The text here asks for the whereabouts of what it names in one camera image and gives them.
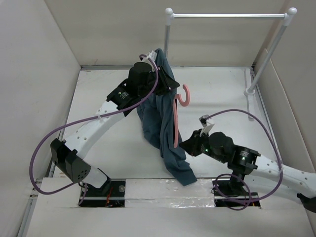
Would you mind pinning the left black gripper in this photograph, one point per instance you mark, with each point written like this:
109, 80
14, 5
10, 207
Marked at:
167, 83

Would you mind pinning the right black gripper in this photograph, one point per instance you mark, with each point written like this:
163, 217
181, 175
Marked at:
191, 145

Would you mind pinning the teal t shirt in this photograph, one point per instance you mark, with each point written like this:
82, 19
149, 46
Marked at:
157, 119

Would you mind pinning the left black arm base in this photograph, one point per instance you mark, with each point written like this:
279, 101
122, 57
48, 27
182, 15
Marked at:
111, 195

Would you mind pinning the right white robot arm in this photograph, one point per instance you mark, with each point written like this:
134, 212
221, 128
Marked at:
243, 161

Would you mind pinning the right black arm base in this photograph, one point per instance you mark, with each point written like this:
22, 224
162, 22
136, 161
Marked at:
230, 192

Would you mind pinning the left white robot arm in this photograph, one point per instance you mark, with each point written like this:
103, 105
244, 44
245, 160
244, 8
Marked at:
68, 155

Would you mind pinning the white metal clothes rack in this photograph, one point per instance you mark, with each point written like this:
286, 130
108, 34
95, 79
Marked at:
250, 84

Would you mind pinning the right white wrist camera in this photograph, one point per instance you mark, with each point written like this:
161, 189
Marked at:
207, 124

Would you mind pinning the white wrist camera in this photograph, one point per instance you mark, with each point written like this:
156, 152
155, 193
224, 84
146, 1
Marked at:
207, 124
149, 57

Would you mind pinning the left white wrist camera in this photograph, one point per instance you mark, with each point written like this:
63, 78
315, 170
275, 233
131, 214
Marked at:
149, 57

